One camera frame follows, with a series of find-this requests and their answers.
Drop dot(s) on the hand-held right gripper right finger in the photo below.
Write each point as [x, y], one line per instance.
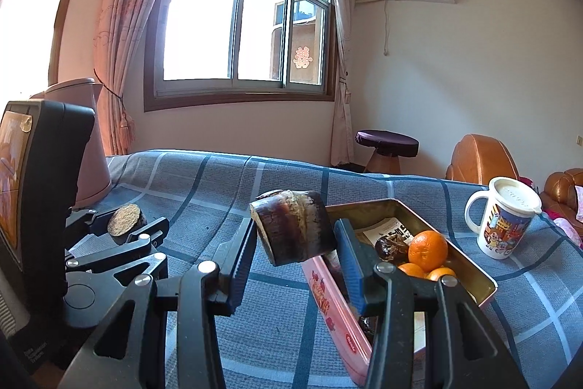
[350, 266]

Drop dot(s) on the brown leather sofa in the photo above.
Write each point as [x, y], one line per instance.
[560, 184]

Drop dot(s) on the dark sugarcane piece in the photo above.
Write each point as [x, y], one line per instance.
[296, 229]
[125, 221]

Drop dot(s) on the white mug lid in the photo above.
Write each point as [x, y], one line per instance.
[517, 195]

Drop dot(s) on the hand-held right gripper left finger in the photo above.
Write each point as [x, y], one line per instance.
[239, 261]

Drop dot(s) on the pink rectangular tin box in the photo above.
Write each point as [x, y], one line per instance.
[328, 302]

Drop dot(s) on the wooden balcony door frame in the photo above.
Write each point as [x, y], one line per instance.
[63, 6]

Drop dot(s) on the textured mandarin orange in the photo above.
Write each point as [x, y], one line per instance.
[428, 250]

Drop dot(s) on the pink curtain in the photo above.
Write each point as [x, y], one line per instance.
[123, 29]

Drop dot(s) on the wooden framed window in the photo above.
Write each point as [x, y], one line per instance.
[237, 24]

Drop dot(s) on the pink floral blanket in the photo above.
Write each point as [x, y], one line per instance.
[569, 229]

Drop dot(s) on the blue plaid blanket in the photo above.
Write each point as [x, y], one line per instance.
[205, 188]

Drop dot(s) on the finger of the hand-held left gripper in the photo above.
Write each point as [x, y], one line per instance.
[145, 234]
[93, 216]

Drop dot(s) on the smooth small orange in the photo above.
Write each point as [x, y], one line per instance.
[411, 270]
[441, 273]

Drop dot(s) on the round purple top stool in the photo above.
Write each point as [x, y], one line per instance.
[387, 142]

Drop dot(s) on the pale curtain with valance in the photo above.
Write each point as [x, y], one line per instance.
[344, 51]

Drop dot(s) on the brown leather armchair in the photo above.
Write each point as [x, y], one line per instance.
[483, 161]

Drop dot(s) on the white cartoon print mug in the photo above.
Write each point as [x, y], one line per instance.
[501, 236]

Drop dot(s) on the red paper window decoration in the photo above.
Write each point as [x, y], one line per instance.
[303, 57]

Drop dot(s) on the pink kettle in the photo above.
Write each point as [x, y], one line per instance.
[93, 170]

